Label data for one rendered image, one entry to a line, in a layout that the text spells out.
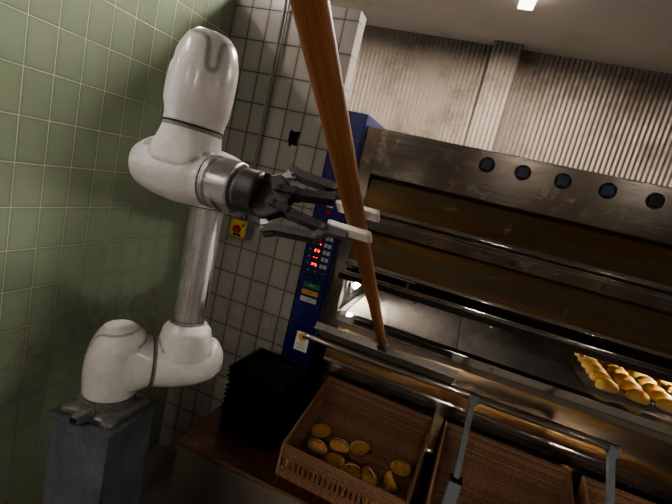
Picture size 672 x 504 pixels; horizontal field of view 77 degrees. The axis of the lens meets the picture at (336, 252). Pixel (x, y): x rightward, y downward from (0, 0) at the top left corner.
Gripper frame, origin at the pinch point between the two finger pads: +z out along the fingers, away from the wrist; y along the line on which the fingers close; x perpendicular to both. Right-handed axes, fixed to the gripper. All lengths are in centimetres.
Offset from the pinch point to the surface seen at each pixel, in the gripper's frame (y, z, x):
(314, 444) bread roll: 45, -19, -152
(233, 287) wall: -11, -91, -152
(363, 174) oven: -76, -36, -112
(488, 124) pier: -310, 9, -333
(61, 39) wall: -47, -124, -28
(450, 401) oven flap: 4, 33, -157
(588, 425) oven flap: -7, 91, -154
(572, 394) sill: -16, 80, -146
